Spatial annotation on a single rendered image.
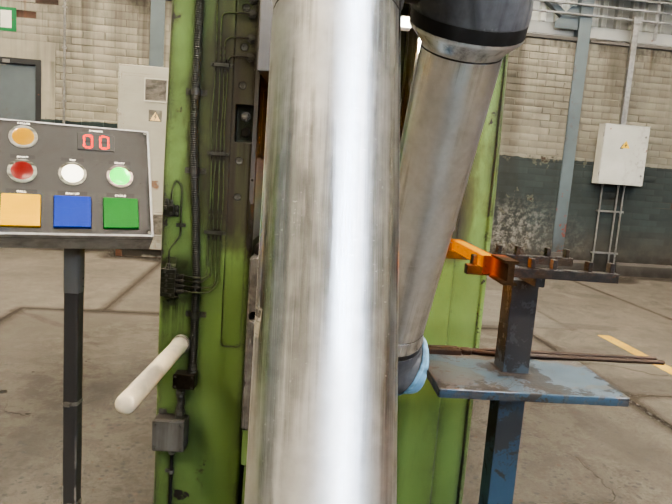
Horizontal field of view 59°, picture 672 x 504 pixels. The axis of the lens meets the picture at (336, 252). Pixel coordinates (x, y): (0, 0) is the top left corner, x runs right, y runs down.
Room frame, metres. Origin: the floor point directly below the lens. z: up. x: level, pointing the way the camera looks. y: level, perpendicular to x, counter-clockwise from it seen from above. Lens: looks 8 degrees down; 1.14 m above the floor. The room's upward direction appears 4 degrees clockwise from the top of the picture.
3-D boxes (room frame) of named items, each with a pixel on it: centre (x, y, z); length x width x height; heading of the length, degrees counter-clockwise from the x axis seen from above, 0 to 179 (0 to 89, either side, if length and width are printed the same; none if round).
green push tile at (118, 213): (1.33, 0.49, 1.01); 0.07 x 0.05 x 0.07; 115
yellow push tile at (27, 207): (1.25, 0.67, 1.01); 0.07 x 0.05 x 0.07; 115
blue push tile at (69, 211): (1.29, 0.58, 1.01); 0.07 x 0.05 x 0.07; 115
